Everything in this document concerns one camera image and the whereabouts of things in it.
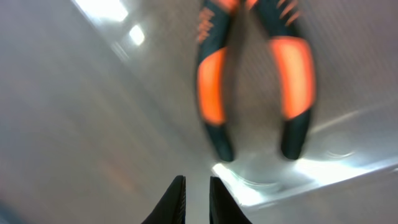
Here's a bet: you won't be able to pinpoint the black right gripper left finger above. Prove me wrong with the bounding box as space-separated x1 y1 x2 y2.
142 175 186 224

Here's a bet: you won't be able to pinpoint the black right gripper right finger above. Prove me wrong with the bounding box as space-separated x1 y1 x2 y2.
209 177 252 224

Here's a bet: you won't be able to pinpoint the clear plastic container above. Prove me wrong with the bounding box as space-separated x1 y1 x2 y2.
1 1 397 223

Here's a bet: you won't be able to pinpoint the orange black needle-nose pliers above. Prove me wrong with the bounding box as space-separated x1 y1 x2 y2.
193 0 317 162

